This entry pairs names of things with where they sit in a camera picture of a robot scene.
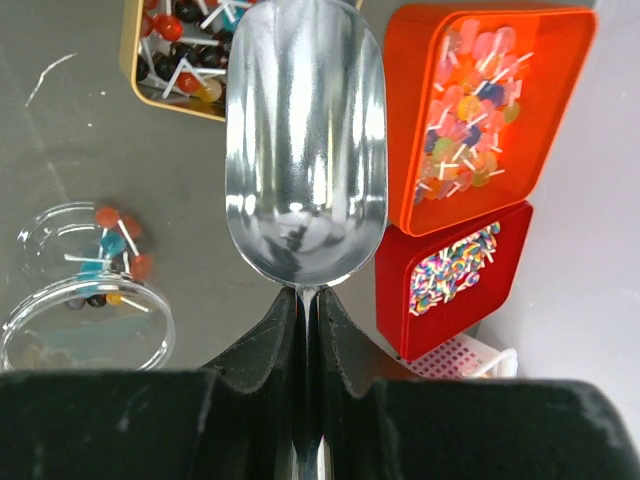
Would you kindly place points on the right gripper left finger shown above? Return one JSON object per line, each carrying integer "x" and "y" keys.
{"x": 229, "y": 419}

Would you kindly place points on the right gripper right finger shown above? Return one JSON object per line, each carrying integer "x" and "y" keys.
{"x": 383, "y": 422}

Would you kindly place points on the metal scoop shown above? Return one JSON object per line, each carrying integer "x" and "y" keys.
{"x": 306, "y": 168}

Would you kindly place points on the gold candy tin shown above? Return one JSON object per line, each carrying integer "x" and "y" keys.
{"x": 175, "y": 53}

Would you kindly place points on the white plastic basket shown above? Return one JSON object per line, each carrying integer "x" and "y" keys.
{"x": 462, "y": 357}

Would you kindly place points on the red candy box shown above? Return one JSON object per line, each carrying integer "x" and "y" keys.
{"x": 429, "y": 289}

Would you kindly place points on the clear glass jar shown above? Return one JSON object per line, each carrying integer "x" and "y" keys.
{"x": 90, "y": 305}

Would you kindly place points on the orange candy box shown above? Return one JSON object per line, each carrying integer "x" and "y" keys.
{"x": 475, "y": 95}

